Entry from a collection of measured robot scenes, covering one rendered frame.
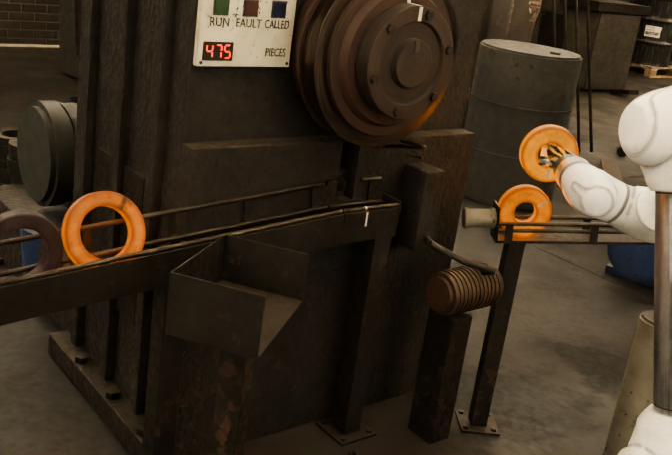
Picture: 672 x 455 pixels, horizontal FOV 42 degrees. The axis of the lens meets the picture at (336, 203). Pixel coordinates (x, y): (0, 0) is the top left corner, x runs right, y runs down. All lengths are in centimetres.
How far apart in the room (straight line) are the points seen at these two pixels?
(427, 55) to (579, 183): 48
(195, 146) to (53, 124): 113
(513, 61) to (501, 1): 181
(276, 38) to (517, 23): 443
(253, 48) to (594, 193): 86
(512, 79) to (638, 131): 341
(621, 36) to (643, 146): 877
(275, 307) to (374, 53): 63
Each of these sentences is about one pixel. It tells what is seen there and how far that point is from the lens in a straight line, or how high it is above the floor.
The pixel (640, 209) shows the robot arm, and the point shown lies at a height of 89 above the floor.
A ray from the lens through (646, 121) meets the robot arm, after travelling 150.
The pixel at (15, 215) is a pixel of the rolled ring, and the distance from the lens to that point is 187.
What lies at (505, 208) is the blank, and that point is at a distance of 254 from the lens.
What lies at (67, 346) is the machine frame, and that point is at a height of 7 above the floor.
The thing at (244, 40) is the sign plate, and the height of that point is 112.
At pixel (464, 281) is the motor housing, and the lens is 249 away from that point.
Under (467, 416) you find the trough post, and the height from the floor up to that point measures 1.
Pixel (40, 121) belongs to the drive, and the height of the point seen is 63.
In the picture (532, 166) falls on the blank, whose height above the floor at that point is 87.
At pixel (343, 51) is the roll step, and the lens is 210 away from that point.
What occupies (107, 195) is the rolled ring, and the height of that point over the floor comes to 78.
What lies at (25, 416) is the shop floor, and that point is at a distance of 266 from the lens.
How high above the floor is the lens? 142
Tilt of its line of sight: 18 degrees down
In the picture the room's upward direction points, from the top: 8 degrees clockwise
